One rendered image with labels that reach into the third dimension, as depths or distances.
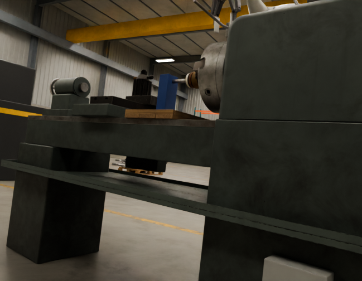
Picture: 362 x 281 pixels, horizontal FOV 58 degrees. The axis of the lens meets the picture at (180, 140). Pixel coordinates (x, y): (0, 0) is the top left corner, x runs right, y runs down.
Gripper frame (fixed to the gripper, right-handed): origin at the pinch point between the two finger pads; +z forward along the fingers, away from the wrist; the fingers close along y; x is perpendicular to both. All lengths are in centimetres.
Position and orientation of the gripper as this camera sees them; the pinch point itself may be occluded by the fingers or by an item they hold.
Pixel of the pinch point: (224, 25)
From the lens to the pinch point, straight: 152.4
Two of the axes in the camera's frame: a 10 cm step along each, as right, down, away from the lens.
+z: -0.5, 10.0, 0.3
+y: 7.1, 0.6, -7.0
